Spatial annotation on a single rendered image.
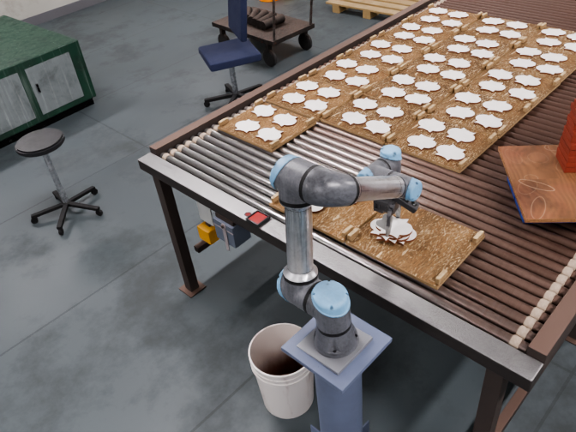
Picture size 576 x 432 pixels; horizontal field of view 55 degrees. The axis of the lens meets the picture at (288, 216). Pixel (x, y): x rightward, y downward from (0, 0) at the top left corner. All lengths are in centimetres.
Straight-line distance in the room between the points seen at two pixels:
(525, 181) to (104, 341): 233
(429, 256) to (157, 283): 193
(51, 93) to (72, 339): 284
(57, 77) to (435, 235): 419
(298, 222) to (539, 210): 98
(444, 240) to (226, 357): 140
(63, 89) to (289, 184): 429
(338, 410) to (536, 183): 116
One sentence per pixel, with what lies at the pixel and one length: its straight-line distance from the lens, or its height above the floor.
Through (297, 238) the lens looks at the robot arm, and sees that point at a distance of 171.
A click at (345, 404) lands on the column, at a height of 63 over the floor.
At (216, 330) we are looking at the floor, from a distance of 319.
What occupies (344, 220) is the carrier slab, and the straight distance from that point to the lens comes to 229.
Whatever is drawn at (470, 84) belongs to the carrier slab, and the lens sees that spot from 335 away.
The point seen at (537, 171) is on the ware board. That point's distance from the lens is 247.
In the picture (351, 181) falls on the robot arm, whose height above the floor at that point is 148.
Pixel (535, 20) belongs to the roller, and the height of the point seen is 92.
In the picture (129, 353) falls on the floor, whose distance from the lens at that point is 324.
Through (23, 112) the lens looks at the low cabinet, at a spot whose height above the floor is 23.
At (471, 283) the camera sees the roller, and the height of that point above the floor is 92.
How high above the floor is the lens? 239
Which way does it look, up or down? 39 degrees down
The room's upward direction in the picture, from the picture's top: 7 degrees counter-clockwise
